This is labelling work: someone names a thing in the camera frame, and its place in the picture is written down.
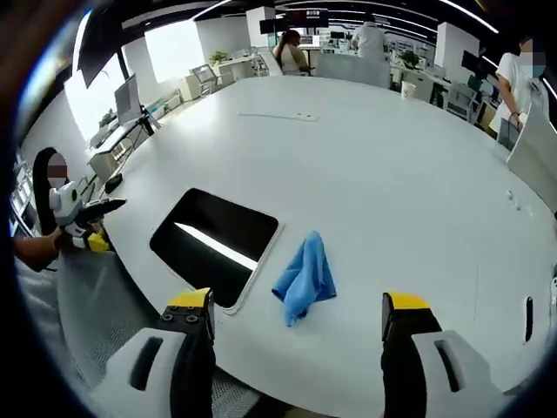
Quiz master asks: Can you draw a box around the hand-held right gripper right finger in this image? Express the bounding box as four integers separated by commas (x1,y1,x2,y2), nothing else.
379,290,508,418

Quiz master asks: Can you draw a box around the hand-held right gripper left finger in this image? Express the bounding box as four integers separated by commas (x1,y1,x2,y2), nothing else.
93,287,217,418

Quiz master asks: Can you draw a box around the blue cleaning cloth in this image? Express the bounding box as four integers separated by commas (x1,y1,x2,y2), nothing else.
271,230,339,328

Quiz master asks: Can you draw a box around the grey mesh chair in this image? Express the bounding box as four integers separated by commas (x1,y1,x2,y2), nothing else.
55,247,186,393

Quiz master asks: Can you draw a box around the white side desk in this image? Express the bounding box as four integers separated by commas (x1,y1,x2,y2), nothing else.
86,117,163,179

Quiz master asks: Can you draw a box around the grey computer monitor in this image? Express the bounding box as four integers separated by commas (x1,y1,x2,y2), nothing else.
113,73,145,126

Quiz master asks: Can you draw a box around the white device with black slot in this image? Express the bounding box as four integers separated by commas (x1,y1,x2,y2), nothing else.
521,273,557,349

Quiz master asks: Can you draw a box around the white mesh office chair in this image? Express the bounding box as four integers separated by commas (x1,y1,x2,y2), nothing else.
189,63,218,97

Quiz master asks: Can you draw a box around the white chair back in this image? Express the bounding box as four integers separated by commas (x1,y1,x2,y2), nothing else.
506,80,557,214
313,52,393,90

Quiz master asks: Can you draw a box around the white paper bag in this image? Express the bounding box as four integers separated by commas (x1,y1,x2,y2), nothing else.
495,115,524,152

